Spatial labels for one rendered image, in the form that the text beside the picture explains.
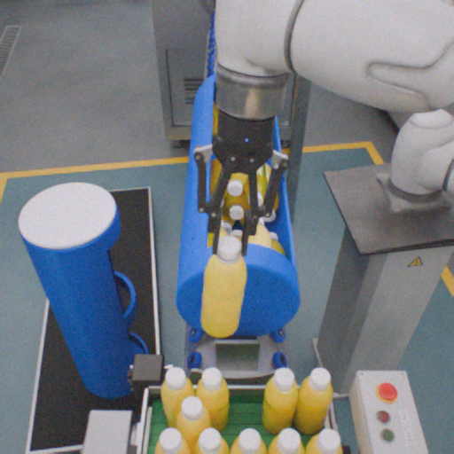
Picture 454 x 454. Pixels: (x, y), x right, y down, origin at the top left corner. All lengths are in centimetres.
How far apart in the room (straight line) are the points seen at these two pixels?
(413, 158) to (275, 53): 93
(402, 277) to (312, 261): 111
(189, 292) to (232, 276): 32
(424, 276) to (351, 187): 38
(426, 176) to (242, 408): 79
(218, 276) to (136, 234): 189
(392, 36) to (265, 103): 19
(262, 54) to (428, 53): 18
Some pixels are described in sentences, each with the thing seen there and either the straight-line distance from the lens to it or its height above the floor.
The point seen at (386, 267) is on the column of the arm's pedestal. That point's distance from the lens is 160.
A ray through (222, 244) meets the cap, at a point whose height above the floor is 144.
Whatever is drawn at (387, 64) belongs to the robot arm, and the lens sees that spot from 49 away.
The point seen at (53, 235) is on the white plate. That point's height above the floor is 104.
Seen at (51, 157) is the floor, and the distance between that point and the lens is 359.
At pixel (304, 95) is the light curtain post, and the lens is 240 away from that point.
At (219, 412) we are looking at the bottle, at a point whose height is 101.
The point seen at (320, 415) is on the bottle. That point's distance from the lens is 112.
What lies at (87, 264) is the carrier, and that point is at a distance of 145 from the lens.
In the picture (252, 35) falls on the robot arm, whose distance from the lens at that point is 56.
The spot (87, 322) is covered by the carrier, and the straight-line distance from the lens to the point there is 166.
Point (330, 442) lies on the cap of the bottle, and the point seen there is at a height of 110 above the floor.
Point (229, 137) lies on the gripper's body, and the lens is 64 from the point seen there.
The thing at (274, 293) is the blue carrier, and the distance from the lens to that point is 110.
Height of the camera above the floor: 200
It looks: 45 degrees down
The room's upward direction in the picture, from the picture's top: straight up
